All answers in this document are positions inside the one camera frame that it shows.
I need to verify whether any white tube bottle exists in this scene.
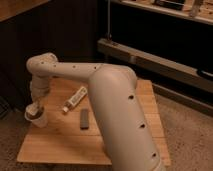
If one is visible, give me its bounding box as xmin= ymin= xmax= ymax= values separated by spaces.
xmin=62 ymin=86 xmax=87 ymax=113

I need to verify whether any dark grey rectangular block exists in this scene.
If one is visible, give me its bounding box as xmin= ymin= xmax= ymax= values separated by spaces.
xmin=80 ymin=109 xmax=89 ymax=129

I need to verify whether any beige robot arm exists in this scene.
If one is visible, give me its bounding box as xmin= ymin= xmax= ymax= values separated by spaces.
xmin=26 ymin=53 xmax=166 ymax=171

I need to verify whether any vertical metal pole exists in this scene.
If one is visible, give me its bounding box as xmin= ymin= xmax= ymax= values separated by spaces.
xmin=107 ymin=0 xmax=111 ymax=41

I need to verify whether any wooden table board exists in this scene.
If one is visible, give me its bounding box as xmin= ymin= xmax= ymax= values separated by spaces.
xmin=18 ymin=78 xmax=171 ymax=166

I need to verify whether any metal shelf beam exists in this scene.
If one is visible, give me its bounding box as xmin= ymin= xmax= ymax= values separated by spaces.
xmin=97 ymin=38 xmax=213 ymax=93

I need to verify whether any white sponge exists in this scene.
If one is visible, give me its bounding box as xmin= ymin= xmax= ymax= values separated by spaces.
xmin=26 ymin=103 xmax=39 ymax=116

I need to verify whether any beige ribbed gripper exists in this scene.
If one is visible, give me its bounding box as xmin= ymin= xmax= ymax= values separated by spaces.
xmin=30 ymin=76 xmax=50 ymax=102

